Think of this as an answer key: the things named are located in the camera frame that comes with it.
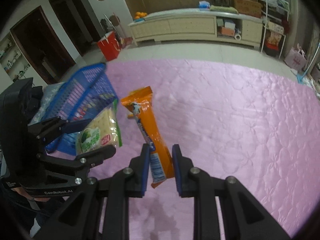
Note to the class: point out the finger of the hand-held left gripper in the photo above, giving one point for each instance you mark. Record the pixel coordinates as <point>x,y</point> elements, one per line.
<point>100,153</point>
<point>77,126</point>

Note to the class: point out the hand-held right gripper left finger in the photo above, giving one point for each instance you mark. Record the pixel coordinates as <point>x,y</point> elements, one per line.
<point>145,170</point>

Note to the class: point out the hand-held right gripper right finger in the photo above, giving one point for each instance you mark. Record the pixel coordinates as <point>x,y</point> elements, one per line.
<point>176,170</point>

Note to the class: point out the green label cracker packet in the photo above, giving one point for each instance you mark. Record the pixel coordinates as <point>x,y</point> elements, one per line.
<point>100,130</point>

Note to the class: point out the blue plastic basket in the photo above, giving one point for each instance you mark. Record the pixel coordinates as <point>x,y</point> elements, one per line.
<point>82,87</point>

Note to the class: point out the orange snack stick packet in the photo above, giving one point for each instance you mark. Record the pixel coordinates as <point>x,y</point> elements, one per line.
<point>150,120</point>

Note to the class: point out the person's left forearm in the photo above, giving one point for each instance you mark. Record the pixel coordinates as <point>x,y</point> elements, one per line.
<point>20,217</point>

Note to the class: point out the person's left hand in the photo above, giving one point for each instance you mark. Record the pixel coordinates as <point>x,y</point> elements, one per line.
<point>23,192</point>

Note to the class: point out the white shelf cupboard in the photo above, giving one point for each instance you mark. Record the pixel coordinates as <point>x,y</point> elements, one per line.
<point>12,60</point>

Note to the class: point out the red paper bag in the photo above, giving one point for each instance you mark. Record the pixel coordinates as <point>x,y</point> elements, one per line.
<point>108,47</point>

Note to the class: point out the dark wooden door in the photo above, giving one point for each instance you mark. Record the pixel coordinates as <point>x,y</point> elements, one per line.
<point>37,42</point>
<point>75,17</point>

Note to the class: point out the pile of oranges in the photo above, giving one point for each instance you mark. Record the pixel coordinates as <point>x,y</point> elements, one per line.
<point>140,15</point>

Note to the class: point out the beige long cabinet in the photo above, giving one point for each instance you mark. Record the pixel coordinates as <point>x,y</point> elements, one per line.
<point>175,27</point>

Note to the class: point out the white tape roll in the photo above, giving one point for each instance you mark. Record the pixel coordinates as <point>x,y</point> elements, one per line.
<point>237,37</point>

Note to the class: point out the orange box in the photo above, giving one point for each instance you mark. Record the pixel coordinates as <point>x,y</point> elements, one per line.
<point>227,31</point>

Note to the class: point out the red printed box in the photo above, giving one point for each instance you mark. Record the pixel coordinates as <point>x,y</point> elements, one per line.
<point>273,42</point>

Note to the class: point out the pink bag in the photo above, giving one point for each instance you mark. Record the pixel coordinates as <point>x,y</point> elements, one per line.
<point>296,60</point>

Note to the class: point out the green folded cloth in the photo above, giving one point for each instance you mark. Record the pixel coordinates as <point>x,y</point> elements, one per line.
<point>223,9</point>

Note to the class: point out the blue and white tissue box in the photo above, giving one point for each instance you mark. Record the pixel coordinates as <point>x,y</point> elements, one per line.
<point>205,5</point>

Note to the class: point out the white metal rack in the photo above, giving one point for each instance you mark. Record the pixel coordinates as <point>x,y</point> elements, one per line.
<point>266,17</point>

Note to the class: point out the brown cardboard box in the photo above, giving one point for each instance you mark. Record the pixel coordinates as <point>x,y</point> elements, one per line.
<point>247,7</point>

